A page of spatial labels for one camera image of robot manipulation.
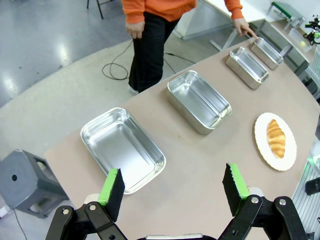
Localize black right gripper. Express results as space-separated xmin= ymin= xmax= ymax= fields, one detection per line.
xmin=303 ymin=20 xmax=320 ymax=46

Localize metal frame with green top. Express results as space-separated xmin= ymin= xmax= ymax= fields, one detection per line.
xmin=265 ymin=1 xmax=305 ymax=30

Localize person's left forearm orange sleeve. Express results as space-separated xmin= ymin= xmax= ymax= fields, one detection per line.
xmin=223 ymin=0 xmax=245 ymax=21

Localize large rectangular metal container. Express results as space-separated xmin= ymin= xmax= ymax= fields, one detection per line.
xmin=166 ymin=70 xmax=233 ymax=135

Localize black chair leg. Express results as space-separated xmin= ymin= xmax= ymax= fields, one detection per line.
xmin=86 ymin=0 xmax=116 ymax=20

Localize black floor cable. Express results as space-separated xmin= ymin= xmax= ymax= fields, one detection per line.
xmin=101 ymin=39 xmax=196 ymax=81

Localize person's left hand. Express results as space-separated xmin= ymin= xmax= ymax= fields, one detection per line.
xmin=232 ymin=17 xmax=260 ymax=40

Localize grey plastic stool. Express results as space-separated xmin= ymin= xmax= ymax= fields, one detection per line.
xmin=0 ymin=149 xmax=70 ymax=219

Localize brown side table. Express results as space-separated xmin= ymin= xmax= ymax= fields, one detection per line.
xmin=249 ymin=19 xmax=320 ymax=100

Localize white scalloped round plate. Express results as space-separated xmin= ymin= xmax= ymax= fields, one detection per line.
xmin=254 ymin=112 xmax=298 ymax=172

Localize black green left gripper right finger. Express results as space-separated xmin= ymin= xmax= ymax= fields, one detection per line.
xmin=217 ymin=162 xmax=308 ymax=240

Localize black cylindrical knob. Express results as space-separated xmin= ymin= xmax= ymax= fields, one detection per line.
xmin=304 ymin=176 xmax=320 ymax=196

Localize clear plastic box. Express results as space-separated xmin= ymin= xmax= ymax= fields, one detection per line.
xmin=288 ymin=27 xmax=314 ymax=53

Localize largest rectangular metal container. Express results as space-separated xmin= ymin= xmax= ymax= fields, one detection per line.
xmin=80 ymin=107 xmax=167 ymax=195

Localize person's right hand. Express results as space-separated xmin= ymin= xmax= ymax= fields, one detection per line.
xmin=125 ymin=20 xmax=146 ymax=40

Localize medium rectangular metal container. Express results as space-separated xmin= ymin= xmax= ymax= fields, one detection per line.
xmin=225 ymin=46 xmax=270 ymax=90

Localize person's orange sweater torso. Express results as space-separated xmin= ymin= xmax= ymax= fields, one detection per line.
xmin=139 ymin=0 xmax=198 ymax=23

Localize person's right forearm orange sleeve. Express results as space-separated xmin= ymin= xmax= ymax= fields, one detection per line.
xmin=121 ymin=0 xmax=146 ymax=25

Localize golden croissant bread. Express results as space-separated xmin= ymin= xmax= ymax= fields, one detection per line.
xmin=266 ymin=119 xmax=286 ymax=159

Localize person's black trousers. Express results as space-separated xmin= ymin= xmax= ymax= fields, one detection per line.
xmin=128 ymin=11 xmax=181 ymax=93

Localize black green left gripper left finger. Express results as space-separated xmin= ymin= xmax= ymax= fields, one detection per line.
xmin=44 ymin=167 xmax=128 ymax=240

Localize smallest rectangular metal container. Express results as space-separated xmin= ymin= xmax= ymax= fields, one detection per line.
xmin=250 ymin=37 xmax=284 ymax=71

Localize thin black cable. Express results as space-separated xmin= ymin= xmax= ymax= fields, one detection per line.
xmin=12 ymin=209 xmax=28 ymax=240

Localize aluminium profile frame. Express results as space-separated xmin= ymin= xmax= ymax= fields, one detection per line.
xmin=291 ymin=149 xmax=320 ymax=240

